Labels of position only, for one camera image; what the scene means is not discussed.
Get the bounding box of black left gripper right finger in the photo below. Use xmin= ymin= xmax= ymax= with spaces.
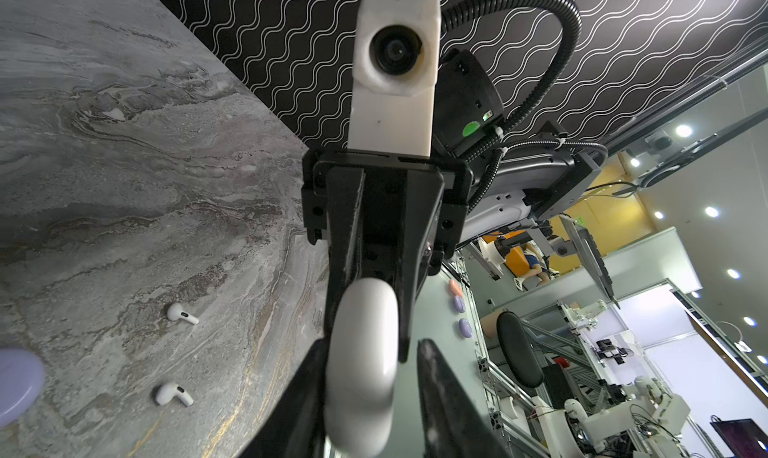
xmin=417 ymin=339 xmax=510 ymax=457

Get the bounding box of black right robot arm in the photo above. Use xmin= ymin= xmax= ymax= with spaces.
xmin=302 ymin=49 xmax=608 ymax=361

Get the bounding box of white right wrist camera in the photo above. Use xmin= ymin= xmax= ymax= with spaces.
xmin=347 ymin=0 xmax=441 ymax=158

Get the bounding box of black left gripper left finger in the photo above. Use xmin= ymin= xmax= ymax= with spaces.
xmin=239 ymin=338 xmax=330 ymax=458

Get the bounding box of purple earbud charging case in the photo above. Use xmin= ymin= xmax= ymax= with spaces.
xmin=1 ymin=348 xmax=46 ymax=428

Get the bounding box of white earbud charging case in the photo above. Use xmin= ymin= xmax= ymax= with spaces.
xmin=323 ymin=278 xmax=399 ymax=457

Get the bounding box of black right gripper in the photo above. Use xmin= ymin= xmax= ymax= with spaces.
xmin=301 ymin=150 xmax=473 ymax=363

